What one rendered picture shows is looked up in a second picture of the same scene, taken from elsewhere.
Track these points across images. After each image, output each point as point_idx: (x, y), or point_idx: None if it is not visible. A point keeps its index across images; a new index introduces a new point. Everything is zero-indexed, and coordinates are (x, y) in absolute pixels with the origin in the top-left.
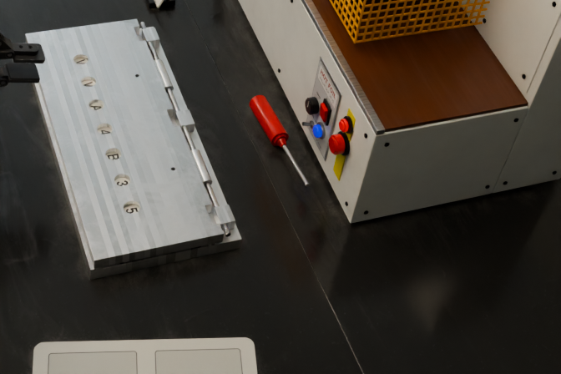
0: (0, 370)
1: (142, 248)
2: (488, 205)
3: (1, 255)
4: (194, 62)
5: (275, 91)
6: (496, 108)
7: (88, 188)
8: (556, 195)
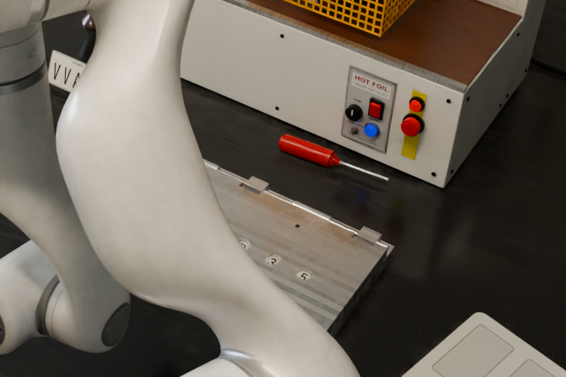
0: None
1: (348, 297)
2: (504, 120)
3: None
4: (198, 142)
5: (281, 128)
6: (509, 30)
7: None
8: (534, 87)
